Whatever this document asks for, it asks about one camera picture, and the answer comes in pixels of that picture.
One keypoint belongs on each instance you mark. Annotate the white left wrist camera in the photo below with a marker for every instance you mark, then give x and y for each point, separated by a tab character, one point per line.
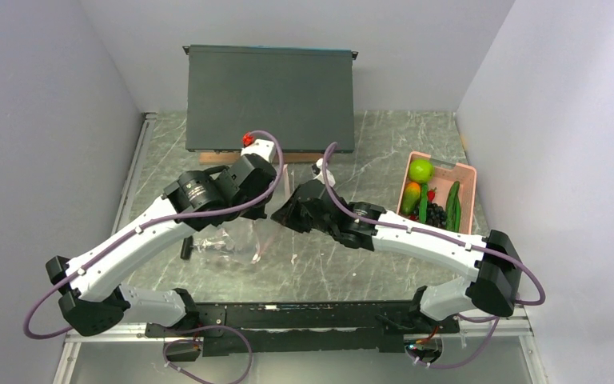
260	151

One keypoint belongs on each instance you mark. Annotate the green apple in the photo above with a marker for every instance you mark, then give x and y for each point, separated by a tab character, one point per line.
420	171

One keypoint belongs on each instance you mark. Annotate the red chili pepper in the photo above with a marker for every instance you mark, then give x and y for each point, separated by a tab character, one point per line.
431	194

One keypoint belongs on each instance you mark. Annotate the long green chili pepper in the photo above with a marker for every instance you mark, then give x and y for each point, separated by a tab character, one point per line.
423	203

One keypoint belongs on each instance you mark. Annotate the pink plastic basket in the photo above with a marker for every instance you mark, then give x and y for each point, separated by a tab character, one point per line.
445	174

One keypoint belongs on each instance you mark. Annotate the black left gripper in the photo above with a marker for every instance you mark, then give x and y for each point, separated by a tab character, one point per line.
258	212

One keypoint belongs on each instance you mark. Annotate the orange-green mango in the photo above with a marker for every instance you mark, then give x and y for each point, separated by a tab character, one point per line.
410	197

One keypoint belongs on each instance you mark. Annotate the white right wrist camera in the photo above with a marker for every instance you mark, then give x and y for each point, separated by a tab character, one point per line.
322	175

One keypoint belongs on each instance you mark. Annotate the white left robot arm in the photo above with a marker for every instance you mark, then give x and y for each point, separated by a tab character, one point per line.
94	297

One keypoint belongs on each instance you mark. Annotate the clear pink-dotted zip bag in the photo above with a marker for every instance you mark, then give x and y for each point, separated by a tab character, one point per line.
242	240

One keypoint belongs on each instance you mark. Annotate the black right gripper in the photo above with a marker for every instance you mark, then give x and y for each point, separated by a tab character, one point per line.
287	215

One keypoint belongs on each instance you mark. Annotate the black T-handle tool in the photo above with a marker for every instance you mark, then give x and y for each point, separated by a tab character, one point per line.
186	249

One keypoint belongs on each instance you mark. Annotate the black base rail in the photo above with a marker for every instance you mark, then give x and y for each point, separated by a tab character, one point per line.
385	326

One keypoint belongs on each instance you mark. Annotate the wooden block under box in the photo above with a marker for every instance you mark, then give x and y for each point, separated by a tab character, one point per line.
227	158

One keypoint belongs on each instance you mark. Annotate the dark grey rack box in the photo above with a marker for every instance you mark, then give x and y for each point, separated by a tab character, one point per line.
302	96

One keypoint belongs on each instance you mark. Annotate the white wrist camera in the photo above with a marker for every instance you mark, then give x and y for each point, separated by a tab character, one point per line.
260	151
322	175

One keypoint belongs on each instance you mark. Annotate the green cucumber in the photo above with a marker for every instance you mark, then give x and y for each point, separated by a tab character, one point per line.
453	208

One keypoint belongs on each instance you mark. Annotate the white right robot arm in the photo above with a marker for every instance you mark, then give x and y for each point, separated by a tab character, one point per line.
487	277

